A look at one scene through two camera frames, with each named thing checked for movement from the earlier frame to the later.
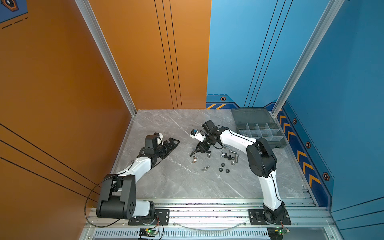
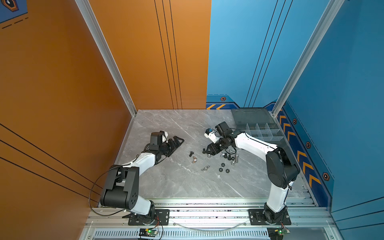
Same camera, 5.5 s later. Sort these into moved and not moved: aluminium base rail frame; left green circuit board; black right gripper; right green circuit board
Moved: black right gripper
Not moved: right green circuit board; aluminium base rail frame; left green circuit board
